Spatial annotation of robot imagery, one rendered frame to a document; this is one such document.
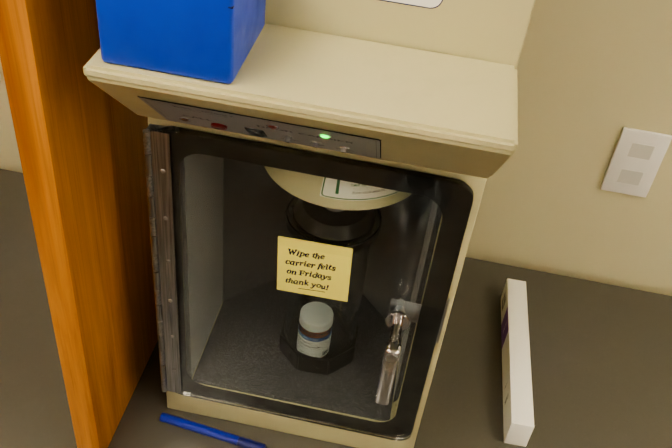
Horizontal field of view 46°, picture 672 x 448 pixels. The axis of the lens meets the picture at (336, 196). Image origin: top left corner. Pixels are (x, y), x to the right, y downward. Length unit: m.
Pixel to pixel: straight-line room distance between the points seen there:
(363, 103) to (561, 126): 0.67
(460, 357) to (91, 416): 0.52
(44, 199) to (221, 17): 0.27
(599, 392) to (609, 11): 0.53
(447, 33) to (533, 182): 0.64
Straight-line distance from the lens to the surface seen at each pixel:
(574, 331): 1.26
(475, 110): 0.59
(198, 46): 0.57
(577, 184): 1.27
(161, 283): 0.88
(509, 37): 0.65
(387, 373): 0.83
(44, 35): 0.67
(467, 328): 1.21
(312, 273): 0.81
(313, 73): 0.60
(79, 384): 0.93
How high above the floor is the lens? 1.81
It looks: 39 degrees down
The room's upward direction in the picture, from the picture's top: 7 degrees clockwise
